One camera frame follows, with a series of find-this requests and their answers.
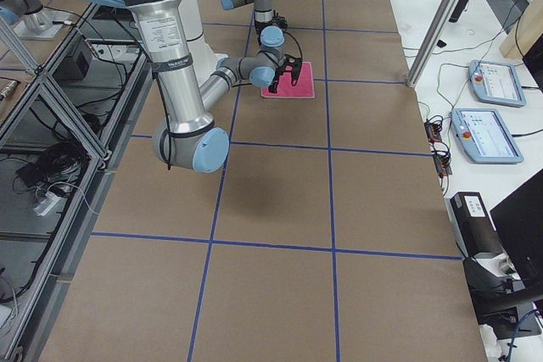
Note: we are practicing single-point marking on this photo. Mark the black box with label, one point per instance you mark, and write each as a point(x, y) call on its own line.
point(477, 235)

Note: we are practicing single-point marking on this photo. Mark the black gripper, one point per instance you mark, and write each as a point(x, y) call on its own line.
point(278, 22)
point(277, 76)

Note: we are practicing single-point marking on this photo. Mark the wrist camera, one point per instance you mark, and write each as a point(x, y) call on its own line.
point(280, 22)

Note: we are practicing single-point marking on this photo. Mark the blue teach pendant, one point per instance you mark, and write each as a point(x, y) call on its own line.
point(496, 83)
point(484, 136)

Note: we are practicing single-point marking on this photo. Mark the aluminium frame rack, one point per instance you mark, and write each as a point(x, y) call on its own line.
point(63, 131)

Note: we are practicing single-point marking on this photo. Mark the aluminium frame post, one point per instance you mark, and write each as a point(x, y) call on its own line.
point(441, 17)

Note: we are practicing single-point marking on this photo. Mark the black monitor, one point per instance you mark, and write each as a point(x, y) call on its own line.
point(518, 221)

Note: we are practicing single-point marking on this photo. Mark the far blue teach pendant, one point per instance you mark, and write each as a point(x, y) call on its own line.
point(496, 83)

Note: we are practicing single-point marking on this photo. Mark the near blue teach pendant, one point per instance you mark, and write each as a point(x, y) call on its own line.
point(484, 136)

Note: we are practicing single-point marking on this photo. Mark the pink and grey towel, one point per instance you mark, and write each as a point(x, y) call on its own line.
point(303, 89)

